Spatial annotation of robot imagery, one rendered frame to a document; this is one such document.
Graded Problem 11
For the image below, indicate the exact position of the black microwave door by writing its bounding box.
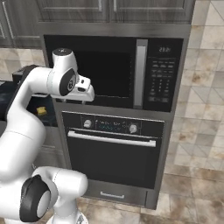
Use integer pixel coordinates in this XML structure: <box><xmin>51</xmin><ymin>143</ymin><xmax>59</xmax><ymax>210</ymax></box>
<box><xmin>43</xmin><ymin>34</ymin><xmax>150</xmax><ymax>109</ymax></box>

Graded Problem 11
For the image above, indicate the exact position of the silver drawer handle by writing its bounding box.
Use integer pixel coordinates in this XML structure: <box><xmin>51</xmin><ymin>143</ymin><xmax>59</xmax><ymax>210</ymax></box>
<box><xmin>99</xmin><ymin>191</ymin><xmax>126</xmax><ymax>200</ymax></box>

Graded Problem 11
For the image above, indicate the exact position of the silver oven door handle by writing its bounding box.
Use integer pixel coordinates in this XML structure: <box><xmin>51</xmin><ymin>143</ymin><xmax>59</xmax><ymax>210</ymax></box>
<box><xmin>66</xmin><ymin>129</ymin><xmax>158</xmax><ymax>149</ymax></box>

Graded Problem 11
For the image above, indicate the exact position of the grey base cupboard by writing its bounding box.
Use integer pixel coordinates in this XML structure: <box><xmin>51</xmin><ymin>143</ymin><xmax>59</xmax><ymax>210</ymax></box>
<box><xmin>32</xmin><ymin>125</ymin><xmax>68</xmax><ymax>170</ymax></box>

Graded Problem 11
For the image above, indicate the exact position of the silver microwave door handle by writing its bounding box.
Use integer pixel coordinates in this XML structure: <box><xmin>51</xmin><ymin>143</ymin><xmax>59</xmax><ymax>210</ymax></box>
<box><xmin>133</xmin><ymin>38</ymin><xmax>149</xmax><ymax>109</ymax></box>

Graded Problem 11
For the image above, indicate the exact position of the yellow sponge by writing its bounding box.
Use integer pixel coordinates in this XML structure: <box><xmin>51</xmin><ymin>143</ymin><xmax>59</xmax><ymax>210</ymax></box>
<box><xmin>36</xmin><ymin>106</ymin><xmax>48</xmax><ymax>116</ymax></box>

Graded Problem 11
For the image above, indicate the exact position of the black oven door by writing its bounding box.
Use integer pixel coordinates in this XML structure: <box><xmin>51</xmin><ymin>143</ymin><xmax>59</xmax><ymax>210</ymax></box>
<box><xmin>66</xmin><ymin>127</ymin><xmax>163</xmax><ymax>190</ymax></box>

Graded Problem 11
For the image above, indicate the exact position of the grey drawer front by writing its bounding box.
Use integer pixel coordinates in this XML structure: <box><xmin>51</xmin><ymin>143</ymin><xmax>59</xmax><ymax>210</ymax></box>
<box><xmin>83</xmin><ymin>178</ymin><xmax>149</xmax><ymax>207</ymax></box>

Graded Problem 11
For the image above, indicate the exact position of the silver oven knob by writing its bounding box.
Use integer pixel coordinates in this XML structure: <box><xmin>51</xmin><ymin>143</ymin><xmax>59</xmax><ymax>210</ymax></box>
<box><xmin>83</xmin><ymin>119</ymin><xmax>93</xmax><ymax>130</ymax></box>
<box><xmin>129</xmin><ymin>123</ymin><xmax>139</xmax><ymax>135</ymax></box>

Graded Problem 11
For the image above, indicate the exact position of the black built-in microwave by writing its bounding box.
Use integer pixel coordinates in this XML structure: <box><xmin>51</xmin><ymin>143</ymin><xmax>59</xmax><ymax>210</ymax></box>
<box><xmin>43</xmin><ymin>34</ymin><xmax>185</xmax><ymax>114</ymax></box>

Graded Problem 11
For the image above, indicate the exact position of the black built-in oven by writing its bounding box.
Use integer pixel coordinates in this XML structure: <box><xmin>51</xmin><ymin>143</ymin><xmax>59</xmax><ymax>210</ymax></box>
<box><xmin>60</xmin><ymin>110</ymin><xmax>166</xmax><ymax>191</ymax></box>

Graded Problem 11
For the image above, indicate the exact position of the grey tall appliance cabinet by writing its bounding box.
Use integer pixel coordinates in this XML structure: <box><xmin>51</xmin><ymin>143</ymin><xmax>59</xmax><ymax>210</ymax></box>
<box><xmin>37</xmin><ymin>22</ymin><xmax>193</xmax><ymax>211</ymax></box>

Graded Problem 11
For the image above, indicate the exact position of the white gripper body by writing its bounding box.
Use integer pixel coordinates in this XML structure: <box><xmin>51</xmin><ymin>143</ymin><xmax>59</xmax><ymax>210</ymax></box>
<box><xmin>67</xmin><ymin>86</ymin><xmax>96</xmax><ymax>103</ymax></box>

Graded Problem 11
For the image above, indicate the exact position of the black small appliance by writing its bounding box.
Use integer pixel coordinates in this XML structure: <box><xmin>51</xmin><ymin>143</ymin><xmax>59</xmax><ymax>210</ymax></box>
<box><xmin>11</xmin><ymin>65</ymin><xmax>39</xmax><ymax>86</ymax></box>

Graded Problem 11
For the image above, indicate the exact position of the grey wall cupboard door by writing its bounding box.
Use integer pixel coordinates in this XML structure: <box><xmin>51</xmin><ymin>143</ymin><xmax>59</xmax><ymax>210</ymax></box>
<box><xmin>0</xmin><ymin>0</ymin><xmax>42</xmax><ymax>49</ymax></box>
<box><xmin>109</xmin><ymin>0</ymin><xmax>196</xmax><ymax>25</ymax></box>
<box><xmin>35</xmin><ymin>0</ymin><xmax>111</xmax><ymax>24</ymax></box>

